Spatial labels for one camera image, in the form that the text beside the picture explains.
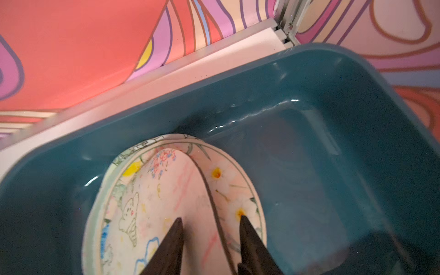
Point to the peach floral wreath coaster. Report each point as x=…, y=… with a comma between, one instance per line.
x=233, y=192

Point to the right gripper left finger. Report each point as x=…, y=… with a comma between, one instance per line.
x=167, y=260

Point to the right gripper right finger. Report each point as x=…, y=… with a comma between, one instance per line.
x=255, y=258

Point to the teal plastic storage box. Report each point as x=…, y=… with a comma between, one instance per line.
x=348, y=177

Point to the white butterfly doodle coaster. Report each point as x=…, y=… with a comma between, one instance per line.
x=167, y=187

